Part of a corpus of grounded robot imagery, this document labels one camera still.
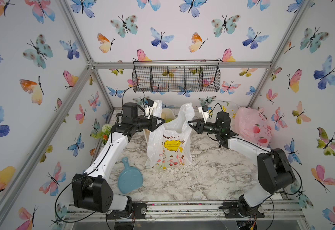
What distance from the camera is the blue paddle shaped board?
0.84 m

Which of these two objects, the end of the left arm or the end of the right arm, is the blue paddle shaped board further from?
the end of the right arm

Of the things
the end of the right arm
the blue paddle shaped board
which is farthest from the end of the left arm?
the blue paddle shaped board
